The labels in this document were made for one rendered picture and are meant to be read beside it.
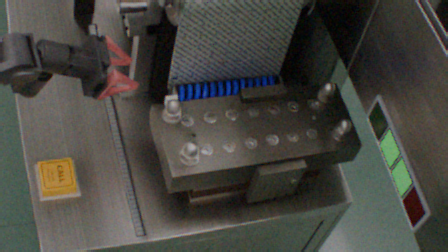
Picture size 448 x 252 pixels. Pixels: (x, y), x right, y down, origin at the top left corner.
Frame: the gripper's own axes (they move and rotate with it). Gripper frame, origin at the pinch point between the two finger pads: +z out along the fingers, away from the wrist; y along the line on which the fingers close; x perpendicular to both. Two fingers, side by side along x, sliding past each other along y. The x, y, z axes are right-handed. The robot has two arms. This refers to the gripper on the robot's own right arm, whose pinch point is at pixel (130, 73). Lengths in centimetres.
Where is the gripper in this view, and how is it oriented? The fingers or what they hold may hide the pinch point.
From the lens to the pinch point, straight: 135.6
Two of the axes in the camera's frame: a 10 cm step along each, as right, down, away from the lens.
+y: 2.2, 8.3, -5.1
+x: 5.5, -5.3, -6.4
